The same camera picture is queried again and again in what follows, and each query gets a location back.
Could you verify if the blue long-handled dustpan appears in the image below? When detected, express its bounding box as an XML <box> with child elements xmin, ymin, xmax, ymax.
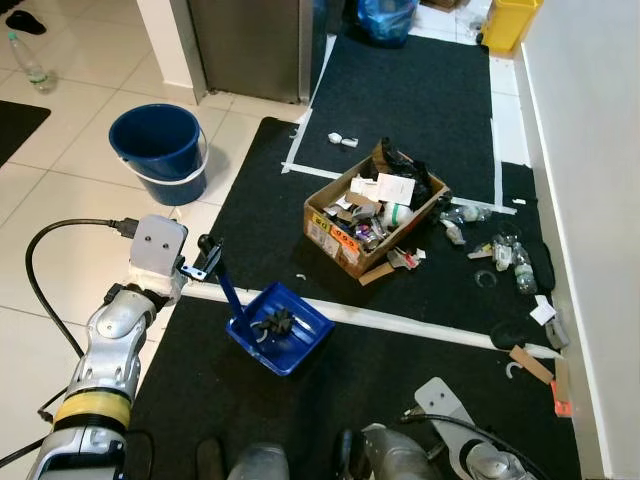
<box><xmin>198</xmin><ymin>235</ymin><xmax>336</xmax><ymax>378</ymax></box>

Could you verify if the black floor mat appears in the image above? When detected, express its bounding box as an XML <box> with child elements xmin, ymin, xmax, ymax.
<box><xmin>0</xmin><ymin>100</ymin><xmax>51</xmax><ymax>168</ymax></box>
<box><xmin>205</xmin><ymin>117</ymin><xmax>558</xmax><ymax>351</ymax></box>
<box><xmin>288</xmin><ymin>35</ymin><xmax>498</xmax><ymax>204</ymax></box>
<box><xmin>128</xmin><ymin>298</ymin><xmax>583</xmax><ymax>480</ymax></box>

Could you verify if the black crumpled rubbish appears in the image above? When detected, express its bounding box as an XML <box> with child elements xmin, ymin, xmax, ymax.
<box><xmin>255</xmin><ymin>308</ymin><xmax>296</xmax><ymax>341</ymax></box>

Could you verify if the cardboard box of rubbish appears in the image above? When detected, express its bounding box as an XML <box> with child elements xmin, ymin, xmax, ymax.
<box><xmin>303</xmin><ymin>148</ymin><xmax>451</xmax><ymax>279</ymax></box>

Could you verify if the blue plastic bucket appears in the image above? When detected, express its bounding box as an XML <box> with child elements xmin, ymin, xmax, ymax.
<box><xmin>108</xmin><ymin>103</ymin><xmax>209</xmax><ymax>208</ymax></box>

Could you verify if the dark shoe insole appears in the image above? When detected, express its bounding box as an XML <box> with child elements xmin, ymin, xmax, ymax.
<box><xmin>196</xmin><ymin>437</ymin><xmax>227</xmax><ymax>480</ymax></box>

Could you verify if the white plastic cup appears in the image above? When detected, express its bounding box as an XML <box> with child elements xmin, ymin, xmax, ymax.
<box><xmin>383</xmin><ymin>203</ymin><xmax>416</xmax><ymax>229</ymax></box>

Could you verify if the red white wrapper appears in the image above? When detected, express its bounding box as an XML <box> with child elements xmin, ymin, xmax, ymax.
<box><xmin>388</xmin><ymin>248</ymin><xmax>426</xmax><ymax>273</ymax></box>

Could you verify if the white tape strip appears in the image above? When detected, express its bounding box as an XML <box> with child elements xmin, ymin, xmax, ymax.
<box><xmin>180</xmin><ymin>283</ymin><xmax>563</xmax><ymax>359</ymax></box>

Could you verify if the white paper card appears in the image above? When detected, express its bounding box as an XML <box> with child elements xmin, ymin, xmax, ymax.
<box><xmin>375</xmin><ymin>172</ymin><xmax>416</xmax><ymax>206</ymax></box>

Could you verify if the white paper scrap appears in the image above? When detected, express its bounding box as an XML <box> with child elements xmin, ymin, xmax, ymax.
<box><xmin>529</xmin><ymin>296</ymin><xmax>557</xmax><ymax>324</ymax></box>

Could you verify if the black plastic bag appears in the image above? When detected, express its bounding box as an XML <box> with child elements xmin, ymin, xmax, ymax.
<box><xmin>372</xmin><ymin>138</ymin><xmax>433</xmax><ymax>201</ymax></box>

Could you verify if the grey steel fridge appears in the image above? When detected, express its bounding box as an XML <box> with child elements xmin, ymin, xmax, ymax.
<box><xmin>187</xmin><ymin>0</ymin><xmax>331</xmax><ymax>104</ymax></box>

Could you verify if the orange cardboard piece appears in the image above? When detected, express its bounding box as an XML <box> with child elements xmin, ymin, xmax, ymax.
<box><xmin>550</xmin><ymin>360</ymin><xmax>574</xmax><ymax>418</ymax></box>

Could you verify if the brown cardboard strip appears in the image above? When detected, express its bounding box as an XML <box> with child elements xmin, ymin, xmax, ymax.
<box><xmin>510</xmin><ymin>345</ymin><xmax>554</xmax><ymax>386</ymax></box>

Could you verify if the black rubbish lump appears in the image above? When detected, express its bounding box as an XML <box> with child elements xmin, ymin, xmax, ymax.
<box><xmin>490</xmin><ymin>320</ymin><xmax>529</xmax><ymax>351</ymax></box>

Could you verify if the clear water bottle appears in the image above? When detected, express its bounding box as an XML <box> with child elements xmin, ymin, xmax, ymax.
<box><xmin>8</xmin><ymin>30</ymin><xmax>53</xmax><ymax>93</ymax></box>

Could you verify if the silver robot right leg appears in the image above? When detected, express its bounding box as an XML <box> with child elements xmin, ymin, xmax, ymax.
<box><xmin>360</xmin><ymin>423</ymin><xmax>446</xmax><ymax>480</ymax></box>

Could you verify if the black slipper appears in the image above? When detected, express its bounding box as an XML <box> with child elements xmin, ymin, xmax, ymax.
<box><xmin>5</xmin><ymin>10</ymin><xmax>48</xmax><ymax>36</ymax></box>

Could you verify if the blue plastic bag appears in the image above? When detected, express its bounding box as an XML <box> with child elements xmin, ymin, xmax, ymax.
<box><xmin>357</xmin><ymin>0</ymin><xmax>419</xmax><ymax>48</ymax></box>

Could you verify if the yellow plastic bin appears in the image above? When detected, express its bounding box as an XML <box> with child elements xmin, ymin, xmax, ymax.
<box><xmin>480</xmin><ymin>0</ymin><xmax>544</xmax><ymax>56</ymax></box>

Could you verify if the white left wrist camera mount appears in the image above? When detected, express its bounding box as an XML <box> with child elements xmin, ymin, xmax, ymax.
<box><xmin>128</xmin><ymin>213</ymin><xmax>189</xmax><ymax>304</ymax></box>

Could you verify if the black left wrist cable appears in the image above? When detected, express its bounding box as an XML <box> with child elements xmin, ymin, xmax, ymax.
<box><xmin>24</xmin><ymin>217</ymin><xmax>143</xmax><ymax>361</ymax></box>

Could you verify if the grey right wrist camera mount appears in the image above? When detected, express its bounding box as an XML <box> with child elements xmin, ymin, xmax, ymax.
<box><xmin>413</xmin><ymin>377</ymin><xmax>479</xmax><ymax>471</ymax></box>

